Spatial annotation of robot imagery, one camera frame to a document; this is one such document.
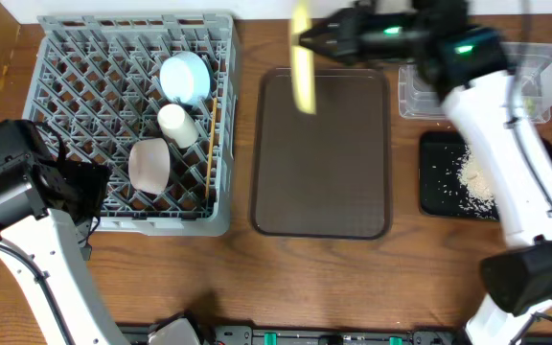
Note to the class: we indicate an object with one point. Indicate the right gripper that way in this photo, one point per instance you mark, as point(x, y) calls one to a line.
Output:
point(317, 36)

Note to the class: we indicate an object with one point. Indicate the yellow plate with food scraps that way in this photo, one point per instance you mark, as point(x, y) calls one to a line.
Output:
point(301, 60)

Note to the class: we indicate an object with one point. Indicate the light blue bowl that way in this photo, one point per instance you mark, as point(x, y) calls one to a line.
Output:
point(185, 78)

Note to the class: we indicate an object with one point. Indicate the wooden chopstick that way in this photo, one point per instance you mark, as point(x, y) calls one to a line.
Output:
point(211, 149)

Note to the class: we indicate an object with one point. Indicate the cream plastic cup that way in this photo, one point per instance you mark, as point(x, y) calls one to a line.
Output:
point(177, 125)

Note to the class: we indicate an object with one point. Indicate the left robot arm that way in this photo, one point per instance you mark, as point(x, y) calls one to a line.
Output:
point(49, 207)

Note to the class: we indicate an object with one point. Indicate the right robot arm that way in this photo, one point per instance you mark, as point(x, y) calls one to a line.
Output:
point(478, 87)

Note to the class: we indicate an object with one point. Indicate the dark brown serving tray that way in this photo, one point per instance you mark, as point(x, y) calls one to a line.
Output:
point(326, 175)

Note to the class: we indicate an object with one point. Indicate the black tray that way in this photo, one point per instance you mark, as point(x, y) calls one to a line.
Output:
point(430, 143)

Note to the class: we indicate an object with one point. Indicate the clear plastic bin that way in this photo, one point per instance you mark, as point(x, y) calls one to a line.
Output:
point(417, 101)

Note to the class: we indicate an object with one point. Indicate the pile of rice scraps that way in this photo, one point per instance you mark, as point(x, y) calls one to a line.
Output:
point(475, 182)

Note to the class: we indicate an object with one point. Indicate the grey plastic dish rack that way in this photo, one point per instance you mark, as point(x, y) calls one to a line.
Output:
point(96, 85)

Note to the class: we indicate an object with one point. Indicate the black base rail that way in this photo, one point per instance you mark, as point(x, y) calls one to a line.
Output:
point(244, 335)

